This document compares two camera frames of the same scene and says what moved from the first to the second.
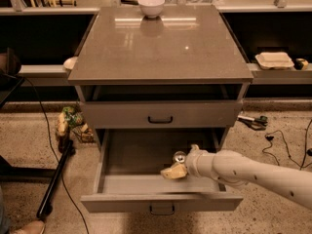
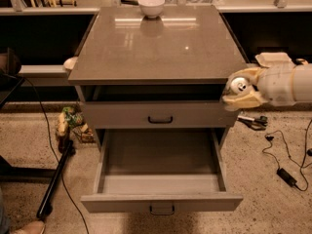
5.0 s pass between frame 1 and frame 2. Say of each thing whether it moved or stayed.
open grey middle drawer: stayed
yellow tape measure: stayed
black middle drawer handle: stayed
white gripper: moved
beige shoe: stayed
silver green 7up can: moved
